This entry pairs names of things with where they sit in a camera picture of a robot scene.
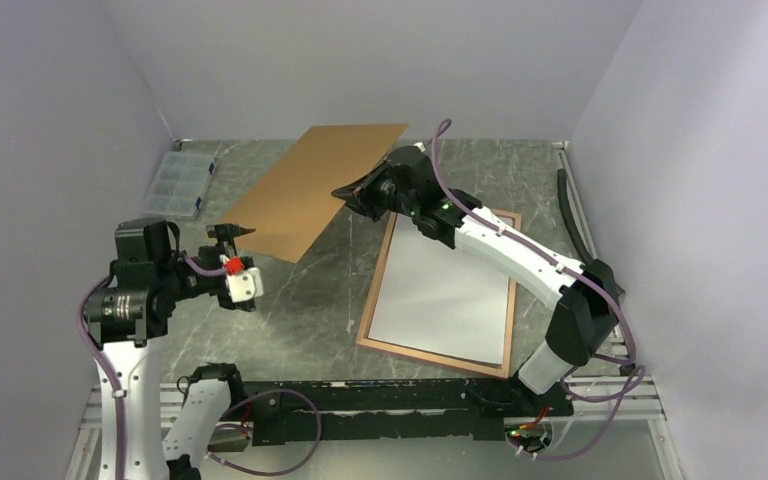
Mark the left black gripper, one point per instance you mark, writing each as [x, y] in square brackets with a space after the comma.
[224, 233]

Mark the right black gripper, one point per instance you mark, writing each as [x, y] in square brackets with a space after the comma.
[361, 194]

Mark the brown frame backing board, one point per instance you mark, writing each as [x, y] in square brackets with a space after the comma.
[291, 204]

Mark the landscape photo print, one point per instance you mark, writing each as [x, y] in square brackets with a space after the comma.
[437, 305]

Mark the wooden picture frame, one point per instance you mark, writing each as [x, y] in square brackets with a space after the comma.
[371, 311]

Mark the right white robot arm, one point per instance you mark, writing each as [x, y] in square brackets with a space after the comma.
[583, 296]

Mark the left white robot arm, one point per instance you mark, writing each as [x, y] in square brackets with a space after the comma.
[124, 323]

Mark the clear plastic organizer box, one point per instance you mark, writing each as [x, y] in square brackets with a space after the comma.
[180, 184]

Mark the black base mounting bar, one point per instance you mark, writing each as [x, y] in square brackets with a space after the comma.
[479, 408]

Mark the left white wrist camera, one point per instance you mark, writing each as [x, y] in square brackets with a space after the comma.
[243, 281]

